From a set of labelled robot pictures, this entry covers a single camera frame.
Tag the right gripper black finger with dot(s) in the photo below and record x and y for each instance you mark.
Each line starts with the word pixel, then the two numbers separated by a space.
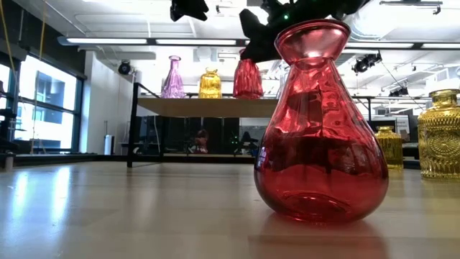
pixel 253 27
pixel 264 50

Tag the red ribbed bell-shaped vase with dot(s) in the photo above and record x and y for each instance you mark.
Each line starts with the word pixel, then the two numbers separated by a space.
pixel 248 81

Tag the tall clear glass vase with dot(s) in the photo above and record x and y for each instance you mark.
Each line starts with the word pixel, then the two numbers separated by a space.
pixel 281 84

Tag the yellow ribbed glass vase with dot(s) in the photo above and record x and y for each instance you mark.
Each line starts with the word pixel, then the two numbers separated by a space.
pixel 210 86

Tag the tall purple glass vase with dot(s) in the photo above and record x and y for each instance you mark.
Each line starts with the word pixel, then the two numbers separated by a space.
pixel 173 82

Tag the small amber bottle vase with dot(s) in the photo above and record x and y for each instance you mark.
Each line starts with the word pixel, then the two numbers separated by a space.
pixel 390 147

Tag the yellow embossed glass vase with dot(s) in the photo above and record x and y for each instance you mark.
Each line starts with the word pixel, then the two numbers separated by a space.
pixel 440 140

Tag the long ceiling light fixture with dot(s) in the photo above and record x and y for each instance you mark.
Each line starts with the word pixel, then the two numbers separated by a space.
pixel 108 40

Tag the black ceiling spotlight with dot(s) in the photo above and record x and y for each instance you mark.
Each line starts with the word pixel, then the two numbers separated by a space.
pixel 366 62
pixel 399 91
pixel 124 67

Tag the pear-shaped red glass vase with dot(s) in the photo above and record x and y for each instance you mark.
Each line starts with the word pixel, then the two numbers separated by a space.
pixel 320 144

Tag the person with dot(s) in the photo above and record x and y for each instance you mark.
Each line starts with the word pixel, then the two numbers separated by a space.
pixel 201 143

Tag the dark background partition panels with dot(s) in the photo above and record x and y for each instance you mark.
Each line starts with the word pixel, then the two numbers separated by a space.
pixel 172 135

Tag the white cylindrical bin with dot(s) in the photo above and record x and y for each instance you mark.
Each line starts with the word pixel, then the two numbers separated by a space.
pixel 109 144

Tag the large glass window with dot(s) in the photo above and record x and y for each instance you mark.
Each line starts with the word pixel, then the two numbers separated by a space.
pixel 46 108

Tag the wooden shelf with black frame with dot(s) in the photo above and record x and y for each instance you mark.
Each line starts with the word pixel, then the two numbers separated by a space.
pixel 208 107

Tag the black aluminium table frame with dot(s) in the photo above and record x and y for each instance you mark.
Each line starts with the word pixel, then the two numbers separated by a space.
pixel 201 158

